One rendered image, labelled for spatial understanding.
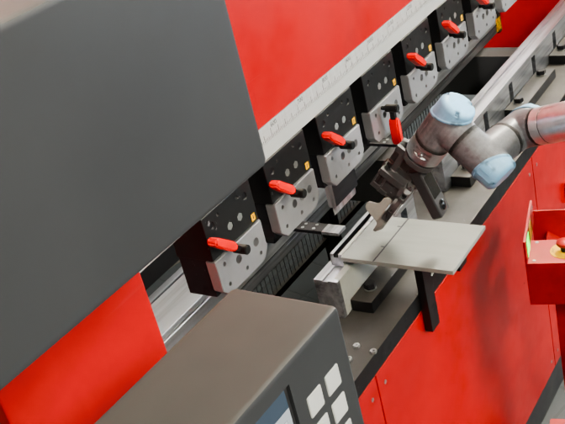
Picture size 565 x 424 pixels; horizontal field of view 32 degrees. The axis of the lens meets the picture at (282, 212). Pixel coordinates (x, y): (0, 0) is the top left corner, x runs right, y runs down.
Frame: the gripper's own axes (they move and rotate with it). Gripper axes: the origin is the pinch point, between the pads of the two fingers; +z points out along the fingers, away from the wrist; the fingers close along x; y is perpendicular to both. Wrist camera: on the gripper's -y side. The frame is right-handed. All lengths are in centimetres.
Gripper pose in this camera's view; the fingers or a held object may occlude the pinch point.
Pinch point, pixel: (386, 221)
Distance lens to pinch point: 210.6
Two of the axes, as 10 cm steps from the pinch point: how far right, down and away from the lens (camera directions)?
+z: -3.7, 6.1, 7.0
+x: -5.1, 5.0, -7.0
